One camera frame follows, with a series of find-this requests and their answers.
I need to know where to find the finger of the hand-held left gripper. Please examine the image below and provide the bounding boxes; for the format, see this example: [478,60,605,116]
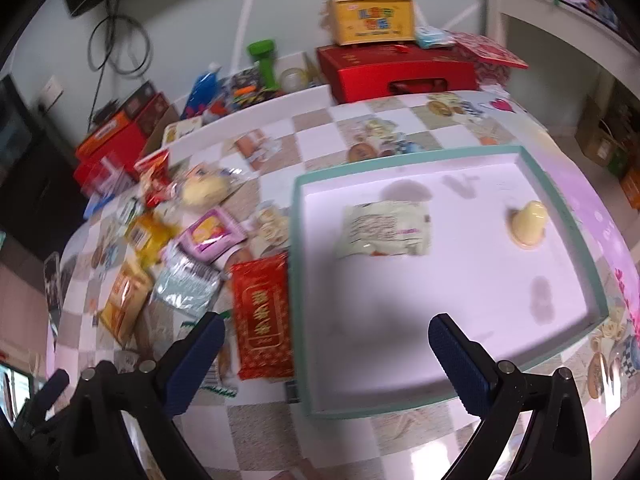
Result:
[22,369,71,423]

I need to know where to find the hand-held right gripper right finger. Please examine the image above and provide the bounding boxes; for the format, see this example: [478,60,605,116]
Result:
[427,312,594,480]

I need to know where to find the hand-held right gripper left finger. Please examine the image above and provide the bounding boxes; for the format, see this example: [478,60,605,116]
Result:
[60,310,227,480]

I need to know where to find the white tray with teal rim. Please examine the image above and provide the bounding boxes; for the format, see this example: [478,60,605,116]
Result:
[292,145,611,421]

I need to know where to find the silver green snack packet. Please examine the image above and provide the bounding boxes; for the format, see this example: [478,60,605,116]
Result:
[150,250,223,318]

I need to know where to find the red gold-print snack packet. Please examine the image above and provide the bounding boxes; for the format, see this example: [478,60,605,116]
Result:
[230,252,296,382]

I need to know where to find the orange snack packet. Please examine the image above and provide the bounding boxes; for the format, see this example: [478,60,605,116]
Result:
[97,260,153,348]

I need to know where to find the pink snack packet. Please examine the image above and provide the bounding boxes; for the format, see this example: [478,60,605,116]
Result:
[175,207,248,263]

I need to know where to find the yellow snack packet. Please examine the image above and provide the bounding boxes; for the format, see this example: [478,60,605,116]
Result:
[125,210,181,266]

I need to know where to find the pale green snack packet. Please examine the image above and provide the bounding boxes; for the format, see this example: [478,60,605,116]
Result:
[337,200,433,259]

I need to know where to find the round yellow pastry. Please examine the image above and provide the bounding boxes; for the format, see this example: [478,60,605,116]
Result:
[507,200,551,250]

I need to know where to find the pale yellow bun packet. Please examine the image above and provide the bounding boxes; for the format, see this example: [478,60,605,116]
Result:
[172,165,246,213]

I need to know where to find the small red snack packet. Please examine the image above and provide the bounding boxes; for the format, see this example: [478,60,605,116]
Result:
[132,149,173,208]

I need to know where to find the black cabinet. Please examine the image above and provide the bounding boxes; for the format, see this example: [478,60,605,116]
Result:
[0,75,91,261]

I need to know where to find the cream printed box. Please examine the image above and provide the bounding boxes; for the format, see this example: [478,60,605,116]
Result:
[162,117,203,146]

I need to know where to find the orange box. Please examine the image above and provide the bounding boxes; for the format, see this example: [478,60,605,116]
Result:
[75,110,136,158]

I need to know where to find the small orange carton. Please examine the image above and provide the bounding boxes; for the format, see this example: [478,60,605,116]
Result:
[617,165,640,211]

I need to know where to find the brown cardboard box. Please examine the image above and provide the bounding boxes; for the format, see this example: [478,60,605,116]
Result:
[575,95,631,171]

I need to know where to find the checked printed tablecloth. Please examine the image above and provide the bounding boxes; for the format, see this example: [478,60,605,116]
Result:
[47,87,640,480]

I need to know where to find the dark maroon box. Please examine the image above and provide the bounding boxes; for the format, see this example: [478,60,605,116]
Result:
[117,80,171,136]

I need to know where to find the blue pouch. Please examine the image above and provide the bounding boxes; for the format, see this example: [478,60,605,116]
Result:
[181,62,222,121]

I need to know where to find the colourful patterned bag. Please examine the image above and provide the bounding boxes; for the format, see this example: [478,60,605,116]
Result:
[212,67,276,113]

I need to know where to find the glass jar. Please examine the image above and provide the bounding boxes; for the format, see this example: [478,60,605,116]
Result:
[279,66,311,93]

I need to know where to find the large red gift box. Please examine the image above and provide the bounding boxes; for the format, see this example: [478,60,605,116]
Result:
[316,42,478,106]

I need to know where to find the green bottle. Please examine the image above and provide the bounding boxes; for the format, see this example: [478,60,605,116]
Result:
[247,39,281,92]

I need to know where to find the red patterned flat box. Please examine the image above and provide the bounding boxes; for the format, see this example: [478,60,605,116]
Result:
[445,30,530,86]

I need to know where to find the light blue packet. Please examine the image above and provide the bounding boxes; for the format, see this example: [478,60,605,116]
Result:
[415,25,456,50]

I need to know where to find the white cabinet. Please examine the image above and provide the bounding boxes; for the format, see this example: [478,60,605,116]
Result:
[480,0,640,136]

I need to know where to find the wall socket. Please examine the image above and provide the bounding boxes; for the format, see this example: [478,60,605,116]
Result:
[37,76,65,108]

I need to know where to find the black wall cables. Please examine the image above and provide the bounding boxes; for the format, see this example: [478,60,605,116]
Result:
[87,0,152,131]

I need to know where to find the yellow gift box with handle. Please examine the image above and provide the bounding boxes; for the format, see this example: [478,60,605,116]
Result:
[327,0,418,47]

